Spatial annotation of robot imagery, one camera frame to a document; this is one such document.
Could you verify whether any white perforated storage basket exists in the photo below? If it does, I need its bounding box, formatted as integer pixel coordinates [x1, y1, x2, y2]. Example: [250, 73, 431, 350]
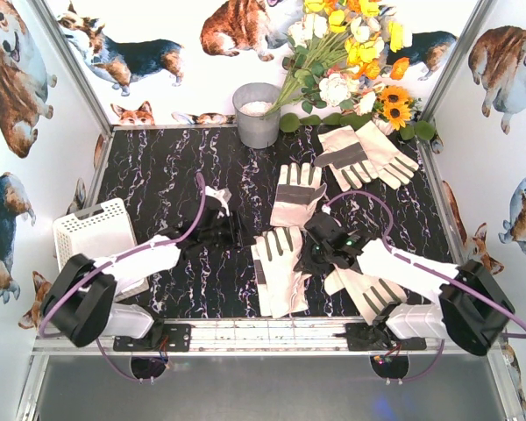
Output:
[52, 197, 150, 303]

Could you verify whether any back right white work glove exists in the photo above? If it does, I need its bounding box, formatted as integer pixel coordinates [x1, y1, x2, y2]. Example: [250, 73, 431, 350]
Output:
[355, 121, 419, 189]

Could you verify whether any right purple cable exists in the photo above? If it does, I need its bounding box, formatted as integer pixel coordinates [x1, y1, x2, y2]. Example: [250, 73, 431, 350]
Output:
[322, 190, 526, 386]

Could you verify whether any grey metal bucket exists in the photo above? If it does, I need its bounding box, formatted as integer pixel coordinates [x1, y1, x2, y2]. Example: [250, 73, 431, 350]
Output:
[232, 82, 281, 149]

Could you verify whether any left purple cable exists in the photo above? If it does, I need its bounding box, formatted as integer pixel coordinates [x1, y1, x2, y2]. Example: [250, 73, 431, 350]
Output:
[38, 172, 208, 386]

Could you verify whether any grey palm work glove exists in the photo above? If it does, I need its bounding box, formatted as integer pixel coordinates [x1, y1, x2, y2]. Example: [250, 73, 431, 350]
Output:
[270, 162, 327, 229]
[314, 126, 378, 192]

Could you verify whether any purple cable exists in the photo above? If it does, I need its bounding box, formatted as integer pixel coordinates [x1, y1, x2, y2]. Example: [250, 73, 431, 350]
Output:
[322, 190, 526, 386]
[38, 172, 208, 386]

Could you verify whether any artificial flower bouquet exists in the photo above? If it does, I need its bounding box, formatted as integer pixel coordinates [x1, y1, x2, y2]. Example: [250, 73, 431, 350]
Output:
[263, 1, 436, 140]

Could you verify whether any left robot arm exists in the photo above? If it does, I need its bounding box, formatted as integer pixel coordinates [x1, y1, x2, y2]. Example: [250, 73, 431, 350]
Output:
[39, 210, 254, 347]

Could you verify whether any front right work glove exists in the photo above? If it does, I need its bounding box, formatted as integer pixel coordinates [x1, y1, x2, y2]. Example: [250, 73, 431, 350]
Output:
[324, 267, 407, 325]

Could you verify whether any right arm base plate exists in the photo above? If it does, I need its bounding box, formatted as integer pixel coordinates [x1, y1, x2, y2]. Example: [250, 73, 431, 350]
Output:
[341, 323, 427, 351]

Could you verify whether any white grey work glove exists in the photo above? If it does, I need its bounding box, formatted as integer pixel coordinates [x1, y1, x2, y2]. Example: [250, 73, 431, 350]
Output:
[251, 226, 309, 318]

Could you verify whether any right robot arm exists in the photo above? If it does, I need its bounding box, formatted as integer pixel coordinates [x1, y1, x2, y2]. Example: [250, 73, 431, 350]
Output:
[297, 212, 514, 356]

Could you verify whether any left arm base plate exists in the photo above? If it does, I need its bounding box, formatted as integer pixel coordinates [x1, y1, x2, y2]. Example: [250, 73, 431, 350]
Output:
[112, 324, 192, 353]

